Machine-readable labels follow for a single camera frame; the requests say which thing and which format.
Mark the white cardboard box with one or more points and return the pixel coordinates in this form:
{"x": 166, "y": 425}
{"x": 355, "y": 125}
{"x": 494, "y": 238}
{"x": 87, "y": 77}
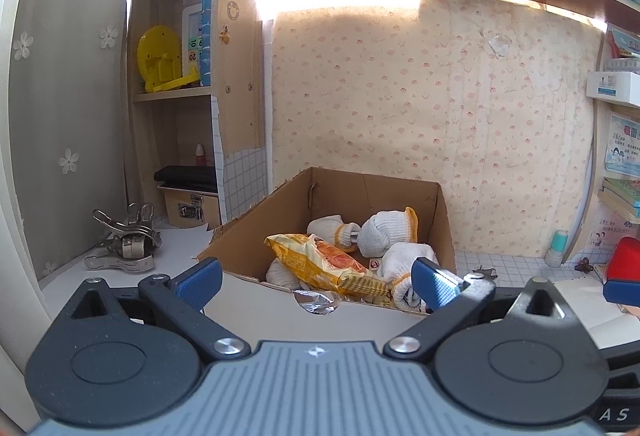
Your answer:
{"x": 612, "y": 88}

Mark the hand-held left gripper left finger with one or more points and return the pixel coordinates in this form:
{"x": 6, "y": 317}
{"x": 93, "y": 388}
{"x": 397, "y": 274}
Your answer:
{"x": 200, "y": 281}

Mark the pink cartoon paper poster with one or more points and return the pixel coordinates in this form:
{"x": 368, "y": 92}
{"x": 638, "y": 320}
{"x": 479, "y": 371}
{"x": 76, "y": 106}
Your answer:
{"x": 610, "y": 232}

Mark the pink smartwatch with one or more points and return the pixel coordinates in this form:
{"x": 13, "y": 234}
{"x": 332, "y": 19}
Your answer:
{"x": 631, "y": 310}

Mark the grid-patterned white desktop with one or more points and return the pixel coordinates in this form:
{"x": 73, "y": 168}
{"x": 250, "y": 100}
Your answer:
{"x": 505, "y": 266}

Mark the loose white paper sheet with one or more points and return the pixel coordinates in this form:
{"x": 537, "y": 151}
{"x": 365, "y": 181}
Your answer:
{"x": 185, "y": 236}

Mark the white framed number calendar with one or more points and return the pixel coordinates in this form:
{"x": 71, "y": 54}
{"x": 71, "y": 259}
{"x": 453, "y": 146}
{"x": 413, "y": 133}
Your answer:
{"x": 192, "y": 35}

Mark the plain white paper sheet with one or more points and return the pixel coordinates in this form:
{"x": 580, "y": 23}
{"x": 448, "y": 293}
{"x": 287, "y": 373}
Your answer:
{"x": 585, "y": 311}

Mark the white knit glove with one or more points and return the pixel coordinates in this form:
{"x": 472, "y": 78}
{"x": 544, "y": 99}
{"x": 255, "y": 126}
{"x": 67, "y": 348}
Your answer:
{"x": 282, "y": 273}
{"x": 385, "y": 231}
{"x": 400, "y": 266}
{"x": 330, "y": 231}

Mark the grey floral curtain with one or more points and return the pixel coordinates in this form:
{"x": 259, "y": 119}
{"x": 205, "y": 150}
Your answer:
{"x": 65, "y": 90}

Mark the silver foil packet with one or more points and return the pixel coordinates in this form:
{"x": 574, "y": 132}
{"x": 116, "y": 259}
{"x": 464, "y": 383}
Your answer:
{"x": 315, "y": 303}

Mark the bunch of metal clips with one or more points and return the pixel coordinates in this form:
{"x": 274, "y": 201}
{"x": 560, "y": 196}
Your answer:
{"x": 125, "y": 243}

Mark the clear tape scrap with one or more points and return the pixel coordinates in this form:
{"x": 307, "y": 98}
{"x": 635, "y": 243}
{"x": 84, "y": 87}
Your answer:
{"x": 497, "y": 43}

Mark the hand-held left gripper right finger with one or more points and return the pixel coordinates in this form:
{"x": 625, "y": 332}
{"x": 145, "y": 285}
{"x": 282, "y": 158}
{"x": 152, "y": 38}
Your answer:
{"x": 435, "y": 288}

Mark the green capped white bottle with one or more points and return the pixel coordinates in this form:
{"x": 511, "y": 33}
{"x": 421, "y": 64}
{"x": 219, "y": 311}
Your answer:
{"x": 556, "y": 251}

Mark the orange yellow snack packet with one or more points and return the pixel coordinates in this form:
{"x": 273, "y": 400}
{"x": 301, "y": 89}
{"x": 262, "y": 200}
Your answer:
{"x": 330, "y": 266}

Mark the wooden desk hutch shelves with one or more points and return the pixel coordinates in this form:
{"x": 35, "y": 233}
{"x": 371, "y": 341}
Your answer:
{"x": 240, "y": 90}

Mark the small brown trinket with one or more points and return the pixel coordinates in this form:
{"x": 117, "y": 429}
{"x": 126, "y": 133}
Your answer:
{"x": 583, "y": 265}

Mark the blue striped card stack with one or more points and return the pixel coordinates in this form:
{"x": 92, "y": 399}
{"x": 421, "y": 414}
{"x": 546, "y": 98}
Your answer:
{"x": 207, "y": 25}

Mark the yellow plastic toy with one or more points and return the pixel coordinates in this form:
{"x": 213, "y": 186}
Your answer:
{"x": 160, "y": 60}

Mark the blue cartoon paper poster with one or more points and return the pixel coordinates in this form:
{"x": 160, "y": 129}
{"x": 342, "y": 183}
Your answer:
{"x": 622, "y": 145}

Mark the clear blister tray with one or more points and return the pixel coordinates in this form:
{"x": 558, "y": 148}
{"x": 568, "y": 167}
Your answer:
{"x": 620, "y": 64}

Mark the wooden box with metal latch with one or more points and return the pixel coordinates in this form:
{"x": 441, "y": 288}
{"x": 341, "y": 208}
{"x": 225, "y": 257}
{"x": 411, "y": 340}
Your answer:
{"x": 190, "y": 208}

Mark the orange cartoon sticker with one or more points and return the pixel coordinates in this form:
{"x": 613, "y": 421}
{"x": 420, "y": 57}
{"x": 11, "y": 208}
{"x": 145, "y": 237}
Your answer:
{"x": 223, "y": 35}

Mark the red cylindrical speaker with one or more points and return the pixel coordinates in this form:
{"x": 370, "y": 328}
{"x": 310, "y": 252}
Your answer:
{"x": 625, "y": 261}

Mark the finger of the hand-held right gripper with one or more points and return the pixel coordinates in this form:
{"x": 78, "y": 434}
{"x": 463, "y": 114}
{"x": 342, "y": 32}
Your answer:
{"x": 622, "y": 292}

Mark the round cartoon sticker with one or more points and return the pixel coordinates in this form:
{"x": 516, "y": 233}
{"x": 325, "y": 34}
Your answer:
{"x": 232, "y": 9}

